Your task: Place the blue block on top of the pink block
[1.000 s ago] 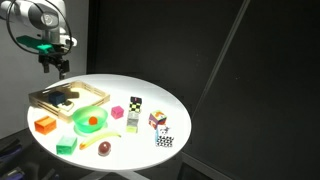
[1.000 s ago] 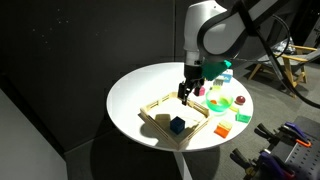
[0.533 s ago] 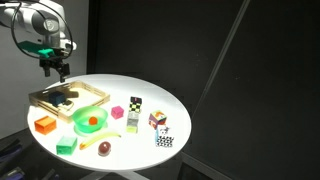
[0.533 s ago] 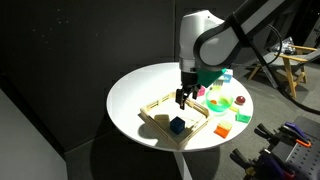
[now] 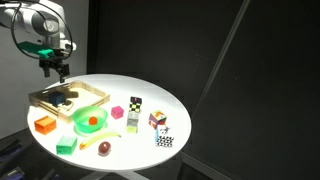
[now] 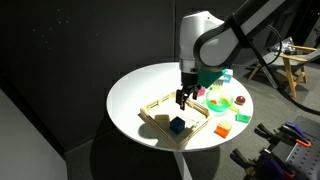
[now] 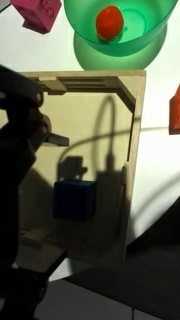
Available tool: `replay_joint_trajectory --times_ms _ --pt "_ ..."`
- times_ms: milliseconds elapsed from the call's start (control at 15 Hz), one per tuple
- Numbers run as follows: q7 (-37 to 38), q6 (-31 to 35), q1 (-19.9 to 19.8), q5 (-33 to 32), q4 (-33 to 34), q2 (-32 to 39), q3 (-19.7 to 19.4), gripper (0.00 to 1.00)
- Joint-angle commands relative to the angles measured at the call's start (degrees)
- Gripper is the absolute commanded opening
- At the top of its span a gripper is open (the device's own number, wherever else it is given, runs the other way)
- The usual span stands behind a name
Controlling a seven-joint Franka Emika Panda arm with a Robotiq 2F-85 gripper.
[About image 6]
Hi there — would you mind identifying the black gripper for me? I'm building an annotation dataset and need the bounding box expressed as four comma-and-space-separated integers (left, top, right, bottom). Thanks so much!
175, 71, 201, 111

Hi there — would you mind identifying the blue block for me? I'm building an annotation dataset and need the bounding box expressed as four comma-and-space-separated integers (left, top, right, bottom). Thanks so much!
169, 116, 186, 135

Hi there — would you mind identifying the grey and yellow block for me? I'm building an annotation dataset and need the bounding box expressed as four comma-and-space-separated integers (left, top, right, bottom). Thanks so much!
209, 79, 224, 91

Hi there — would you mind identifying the orange block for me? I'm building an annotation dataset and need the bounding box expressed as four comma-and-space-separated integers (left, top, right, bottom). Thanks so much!
213, 120, 233, 139

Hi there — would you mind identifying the green block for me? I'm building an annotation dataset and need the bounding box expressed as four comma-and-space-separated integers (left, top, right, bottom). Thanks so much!
235, 112, 252, 124

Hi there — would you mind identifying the green plastic bowl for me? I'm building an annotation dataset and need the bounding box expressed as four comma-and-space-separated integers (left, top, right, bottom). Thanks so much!
205, 88, 234, 113

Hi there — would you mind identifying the wooden slatted tray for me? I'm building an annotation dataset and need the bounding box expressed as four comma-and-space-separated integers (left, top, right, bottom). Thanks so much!
139, 91, 212, 150

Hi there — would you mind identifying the dark red toy plum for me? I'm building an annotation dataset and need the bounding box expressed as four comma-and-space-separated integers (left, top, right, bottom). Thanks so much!
234, 95, 247, 106

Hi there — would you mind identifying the wooden chair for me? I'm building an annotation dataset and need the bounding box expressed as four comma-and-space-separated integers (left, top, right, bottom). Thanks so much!
248, 44, 318, 99

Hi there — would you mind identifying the black perforated board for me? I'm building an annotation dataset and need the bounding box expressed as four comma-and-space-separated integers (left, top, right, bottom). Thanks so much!
283, 115, 320, 180

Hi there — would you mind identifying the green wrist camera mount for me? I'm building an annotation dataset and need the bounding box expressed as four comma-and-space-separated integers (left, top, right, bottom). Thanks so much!
196, 68, 226, 90

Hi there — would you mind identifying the white table pedestal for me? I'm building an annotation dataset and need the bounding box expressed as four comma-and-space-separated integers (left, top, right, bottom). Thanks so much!
173, 149, 194, 180

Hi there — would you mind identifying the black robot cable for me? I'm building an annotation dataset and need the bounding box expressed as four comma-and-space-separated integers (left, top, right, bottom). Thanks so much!
229, 16, 320, 116

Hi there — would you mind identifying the purple handled black clamp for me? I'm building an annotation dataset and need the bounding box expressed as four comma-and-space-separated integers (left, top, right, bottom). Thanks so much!
229, 148, 298, 180
254, 121, 313, 148

